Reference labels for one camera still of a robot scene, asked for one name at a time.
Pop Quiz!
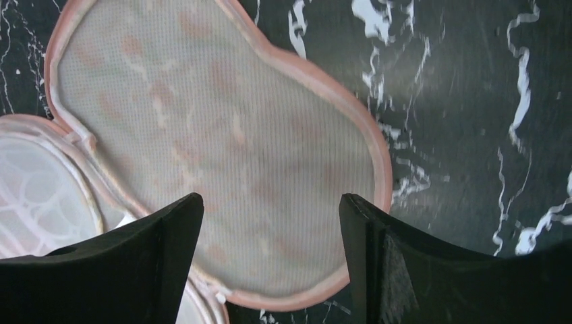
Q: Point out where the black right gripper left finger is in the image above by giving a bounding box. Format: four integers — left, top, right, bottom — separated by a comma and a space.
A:
1, 193, 204, 323

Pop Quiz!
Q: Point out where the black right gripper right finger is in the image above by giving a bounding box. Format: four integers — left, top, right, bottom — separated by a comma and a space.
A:
339, 194, 571, 323

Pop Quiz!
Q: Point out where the white zipper pull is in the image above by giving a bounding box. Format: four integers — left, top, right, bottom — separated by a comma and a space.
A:
214, 292, 227, 304

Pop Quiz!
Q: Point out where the floral mesh laundry bag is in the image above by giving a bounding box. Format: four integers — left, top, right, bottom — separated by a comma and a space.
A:
1, 1, 392, 323

